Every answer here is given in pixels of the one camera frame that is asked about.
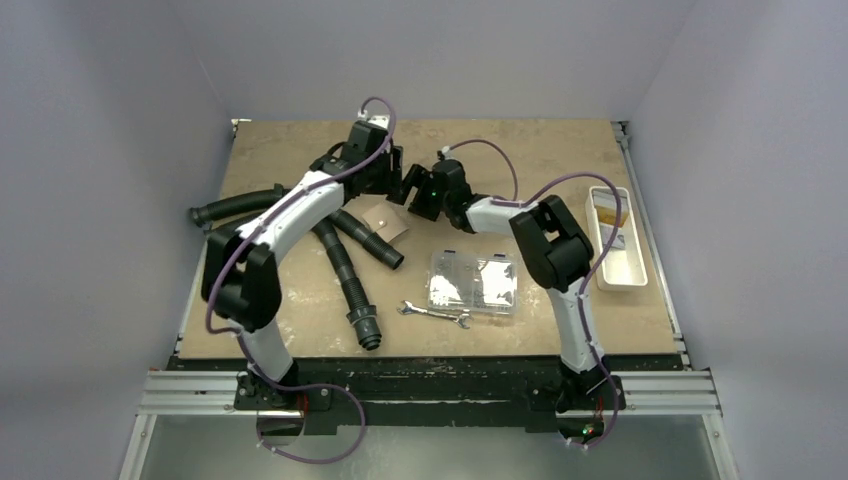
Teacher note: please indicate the aluminium frame rail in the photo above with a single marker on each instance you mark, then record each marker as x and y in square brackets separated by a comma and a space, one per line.
[669, 391]

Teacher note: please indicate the silver open-end wrench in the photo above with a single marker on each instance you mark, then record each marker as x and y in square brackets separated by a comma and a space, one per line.
[461, 319]

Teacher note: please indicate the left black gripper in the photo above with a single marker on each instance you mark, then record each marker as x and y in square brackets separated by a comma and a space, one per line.
[391, 160]

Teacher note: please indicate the white plastic tray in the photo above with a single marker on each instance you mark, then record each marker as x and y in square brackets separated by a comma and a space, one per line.
[620, 270]

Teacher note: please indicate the stack of cards in tray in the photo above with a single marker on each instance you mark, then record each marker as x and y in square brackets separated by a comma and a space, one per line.
[611, 219]

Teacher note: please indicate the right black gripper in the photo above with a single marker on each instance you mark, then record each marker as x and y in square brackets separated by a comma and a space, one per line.
[419, 192]

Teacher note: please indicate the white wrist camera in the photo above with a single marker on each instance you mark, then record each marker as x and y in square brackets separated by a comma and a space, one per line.
[378, 121]
[445, 154]

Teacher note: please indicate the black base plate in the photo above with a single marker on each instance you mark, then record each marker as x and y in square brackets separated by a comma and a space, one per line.
[528, 392]

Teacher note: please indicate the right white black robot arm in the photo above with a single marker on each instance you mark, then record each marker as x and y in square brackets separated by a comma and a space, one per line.
[554, 249]

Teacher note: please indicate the clear plastic screw box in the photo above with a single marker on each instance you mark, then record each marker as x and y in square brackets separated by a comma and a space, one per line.
[460, 281]

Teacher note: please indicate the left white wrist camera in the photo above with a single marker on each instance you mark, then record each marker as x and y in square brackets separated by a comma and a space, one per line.
[378, 121]

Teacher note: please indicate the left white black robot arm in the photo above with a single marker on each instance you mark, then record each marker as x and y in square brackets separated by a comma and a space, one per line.
[241, 284]

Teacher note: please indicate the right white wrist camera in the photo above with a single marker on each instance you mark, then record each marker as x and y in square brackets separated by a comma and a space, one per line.
[445, 154]

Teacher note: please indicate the black corrugated hose short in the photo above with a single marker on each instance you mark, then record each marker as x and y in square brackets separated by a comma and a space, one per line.
[369, 240]

